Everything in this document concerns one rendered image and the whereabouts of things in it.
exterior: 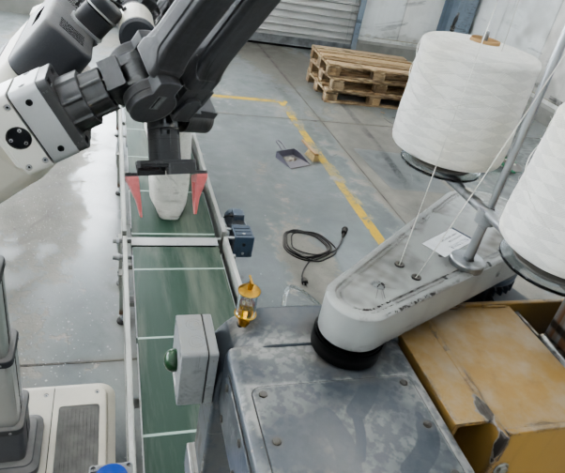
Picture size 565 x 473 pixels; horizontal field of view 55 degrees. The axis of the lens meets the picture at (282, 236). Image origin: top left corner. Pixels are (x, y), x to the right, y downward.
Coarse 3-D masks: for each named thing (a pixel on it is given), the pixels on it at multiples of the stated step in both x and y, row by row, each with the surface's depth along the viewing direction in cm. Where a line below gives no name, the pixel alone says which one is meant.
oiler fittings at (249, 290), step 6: (252, 282) 65; (240, 288) 67; (246, 288) 67; (252, 288) 67; (258, 288) 67; (240, 294) 66; (246, 294) 66; (252, 294) 66; (258, 294) 66; (234, 312) 68; (240, 318) 68; (252, 318) 68; (240, 324) 69; (246, 324) 69
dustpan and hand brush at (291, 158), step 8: (304, 144) 470; (280, 152) 450; (288, 152) 457; (296, 152) 458; (312, 152) 457; (280, 160) 445; (288, 160) 447; (296, 160) 450; (304, 160) 453; (312, 160) 455; (296, 168) 438
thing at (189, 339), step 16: (176, 320) 68; (192, 320) 69; (208, 320) 69; (176, 336) 68; (192, 336) 66; (208, 336) 67; (192, 352) 64; (192, 368) 65; (208, 368) 65; (176, 384) 68; (192, 384) 66; (208, 384) 67; (176, 400) 67; (192, 400) 68; (208, 400) 69
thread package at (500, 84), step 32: (448, 32) 75; (416, 64) 73; (448, 64) 68; (480, 64) 66; (512, 64) 66; (416, 96) 73; (448, 96) 69; (480, 96) 68; (512, 96) 68; (416, 128) 73; (448, 128) 70; (480, 128) 70; (512, 128) 72; (448, 160) 72; (480, 160) 72
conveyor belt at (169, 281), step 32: (160, 256) 240; (192, 256) 244; (160, 288) 221; (192, 288) 225; (224, 288) 229; (160, 320) 205; (224, 320) 212; (160, 352) 192; (160, 384) 180; (160, 416) 169; (192, 416) 171; (160, 448) 159
